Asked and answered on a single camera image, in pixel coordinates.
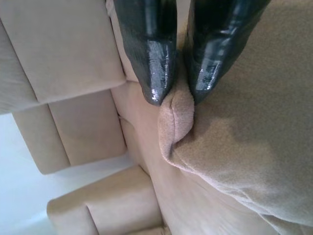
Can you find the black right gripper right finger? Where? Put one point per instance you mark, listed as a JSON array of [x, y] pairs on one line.
[[215, 49]]

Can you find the beige fabric sofa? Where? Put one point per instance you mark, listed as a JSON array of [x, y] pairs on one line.
[[73, 49]]

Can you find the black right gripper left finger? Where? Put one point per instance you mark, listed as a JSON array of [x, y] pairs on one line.
[[149, 49]]

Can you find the beige fabric pillow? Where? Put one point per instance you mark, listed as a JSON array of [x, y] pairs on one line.
[[244, 147]]

